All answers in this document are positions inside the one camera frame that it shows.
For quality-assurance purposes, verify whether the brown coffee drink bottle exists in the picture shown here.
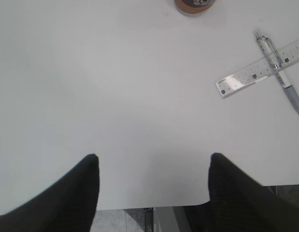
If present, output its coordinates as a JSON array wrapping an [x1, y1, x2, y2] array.
[[174, 0, 215, 15]]

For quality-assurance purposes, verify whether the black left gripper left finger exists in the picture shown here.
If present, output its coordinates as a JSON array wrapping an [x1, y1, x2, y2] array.
[[0, 154, 100, 232]]

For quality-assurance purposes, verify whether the grey grip clear pen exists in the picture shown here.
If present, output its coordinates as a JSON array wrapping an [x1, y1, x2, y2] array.
[[254, 30, 299, 114]]

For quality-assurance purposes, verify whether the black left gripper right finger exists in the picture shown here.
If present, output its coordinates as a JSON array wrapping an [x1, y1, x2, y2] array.
[[208, 153, 299, 232]]

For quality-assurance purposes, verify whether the clear plastic ruler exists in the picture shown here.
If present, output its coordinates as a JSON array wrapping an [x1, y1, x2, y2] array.
[[215, 40, 299, 98]]

